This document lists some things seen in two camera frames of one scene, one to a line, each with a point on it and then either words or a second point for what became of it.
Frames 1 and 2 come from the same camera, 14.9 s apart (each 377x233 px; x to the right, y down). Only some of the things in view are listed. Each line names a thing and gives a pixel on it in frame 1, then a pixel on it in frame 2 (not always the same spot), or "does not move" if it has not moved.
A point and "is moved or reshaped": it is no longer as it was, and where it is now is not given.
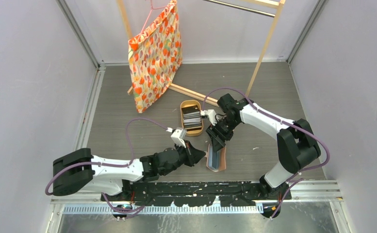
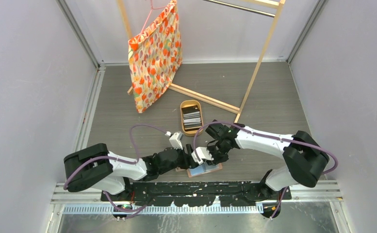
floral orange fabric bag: (155, 57) does not move
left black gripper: (193, 155) does not move
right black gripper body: (224, 128) → (219, 152)
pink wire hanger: (151, 9) does not move
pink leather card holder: (216, 160) is moved or reshaped
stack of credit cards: (192, 118) does not move
